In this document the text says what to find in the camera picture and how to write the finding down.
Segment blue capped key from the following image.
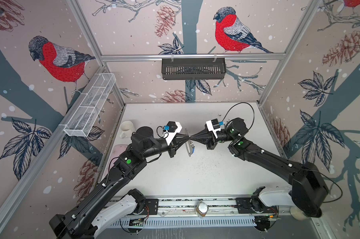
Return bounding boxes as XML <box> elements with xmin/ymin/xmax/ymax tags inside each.
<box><xmin>191</xmin><ymin>144</ymin><xmax>195</xmax><ymax>155</ymax></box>

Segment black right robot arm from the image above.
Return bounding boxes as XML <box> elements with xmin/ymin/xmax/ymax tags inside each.
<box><xmin>190</xmin><ymin>118</ymin><xmax>328</xmax><ymax>218</ymax></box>

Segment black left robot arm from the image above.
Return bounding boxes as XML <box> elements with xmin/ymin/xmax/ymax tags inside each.
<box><xmin>49</xmin><ymin>126</ymin><xmax>190</xmax><ymax>239</ymax></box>

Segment white ceramic mug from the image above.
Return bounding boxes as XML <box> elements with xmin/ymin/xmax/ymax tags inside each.
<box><xmin>119</xmin><ymin>120</ymin><xmax>136</xmax><ymax>138</ymax></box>

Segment pink rectangular tray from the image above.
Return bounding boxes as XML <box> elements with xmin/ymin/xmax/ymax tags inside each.
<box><xmin>108</xmin><ymin>144</ymin><xmax>128</xmax><ymax>168</ymax></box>

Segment tape roll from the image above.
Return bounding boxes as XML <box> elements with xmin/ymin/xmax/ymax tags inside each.
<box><xmin>290</xmin><ymin>207</ymin><xmax>309</xmax><ymax>221</ymax></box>

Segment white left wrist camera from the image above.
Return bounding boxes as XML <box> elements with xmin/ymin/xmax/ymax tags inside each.
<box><xmin>163</xmin><ymin>121</ymin><xmax>182</xmax><ymax>145</ymax></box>

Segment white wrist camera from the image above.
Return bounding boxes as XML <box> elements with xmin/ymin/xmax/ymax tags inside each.
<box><xmin>163</xmin><ymin>121</ymin><xmax>182</xmax><ymax>145</ymax></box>
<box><xmin>206</xmin><ymin>119</ymin><xmax>224</xmax><ymax>139</ymax></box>

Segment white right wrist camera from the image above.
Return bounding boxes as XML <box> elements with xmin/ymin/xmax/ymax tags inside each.
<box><xmin>206</xmin><ymin>119</ymin><xmax>224</xmax><ymax>139</ymax></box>

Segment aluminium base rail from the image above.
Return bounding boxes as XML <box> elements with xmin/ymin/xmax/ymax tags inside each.
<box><xmin>74</xmin><ymin>196</ymin><xmax>315</xmax><ymax>219</ymax></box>

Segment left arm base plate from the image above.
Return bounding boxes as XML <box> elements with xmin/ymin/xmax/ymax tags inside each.
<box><xmin>130</xmin><ymin>199</ymin><xmax>159</xmax><ymax>216</ymax></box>

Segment black slotted wall basket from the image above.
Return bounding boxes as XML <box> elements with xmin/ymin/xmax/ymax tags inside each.
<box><xmin>162</xmin><ymin>58</ymin><xmax>226</xmax><ymax>80</ymax></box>

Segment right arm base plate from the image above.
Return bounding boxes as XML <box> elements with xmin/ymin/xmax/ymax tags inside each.
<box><xmin>234</xmin><ymin>198</ymin><xmax>278</xmax><ymax>214</ymax></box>

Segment white wire mesh basket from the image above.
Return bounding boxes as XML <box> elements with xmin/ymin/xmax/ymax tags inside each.
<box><xmin>64</xmin><ymin>73</ymin><xmax>116</xmax><ymax>137</ymax></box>

